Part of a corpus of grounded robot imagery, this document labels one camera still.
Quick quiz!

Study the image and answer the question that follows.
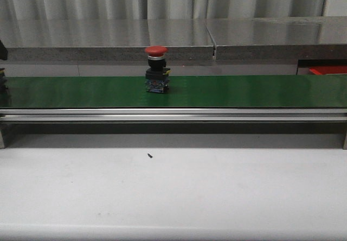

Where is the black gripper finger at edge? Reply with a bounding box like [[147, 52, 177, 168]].
[[0, 41, 8, 60]]

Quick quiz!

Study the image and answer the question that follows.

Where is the left grey stone slab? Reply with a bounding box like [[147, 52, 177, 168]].
[[1, 20, 214, 62]]

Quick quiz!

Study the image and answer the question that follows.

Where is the grey stone slab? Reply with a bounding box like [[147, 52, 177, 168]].
[[206, 16, 346, 60], [1, 20, 214, 62]]

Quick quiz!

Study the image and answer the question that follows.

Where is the right grey stone slab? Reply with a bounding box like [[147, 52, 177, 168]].
[[206, 16, 346, 60]]

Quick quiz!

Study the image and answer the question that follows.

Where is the red plastic tray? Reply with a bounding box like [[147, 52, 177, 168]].
[[309, 66, 347, 75]]

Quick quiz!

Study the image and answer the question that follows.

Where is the green conveyor belt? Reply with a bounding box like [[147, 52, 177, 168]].
[[1, 75, 346, 109]]

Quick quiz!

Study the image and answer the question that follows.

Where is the right steel conveyor leg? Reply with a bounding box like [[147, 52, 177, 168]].
[[337, 122, 347, 150]]

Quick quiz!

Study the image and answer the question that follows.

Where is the aluminium conveyor frame rail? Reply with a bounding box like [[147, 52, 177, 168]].
[[1, 108, 346, 123]]

